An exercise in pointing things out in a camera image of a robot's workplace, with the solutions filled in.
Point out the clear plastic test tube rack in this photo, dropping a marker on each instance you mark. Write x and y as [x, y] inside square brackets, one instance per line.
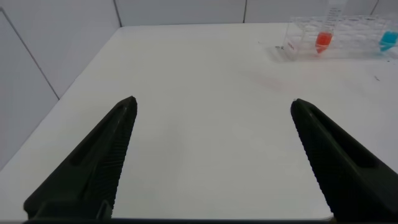
[351, 43]

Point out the blue pigment test tube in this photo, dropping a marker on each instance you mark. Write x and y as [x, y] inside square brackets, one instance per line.
[388, 40]

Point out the red pigment test tube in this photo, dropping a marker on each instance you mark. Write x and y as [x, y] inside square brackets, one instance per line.
[323, 40]

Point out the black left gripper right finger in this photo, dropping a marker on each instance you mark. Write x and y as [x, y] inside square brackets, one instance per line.
[351, 174]

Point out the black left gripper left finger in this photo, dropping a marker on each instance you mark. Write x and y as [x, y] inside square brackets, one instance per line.
[90, 174]

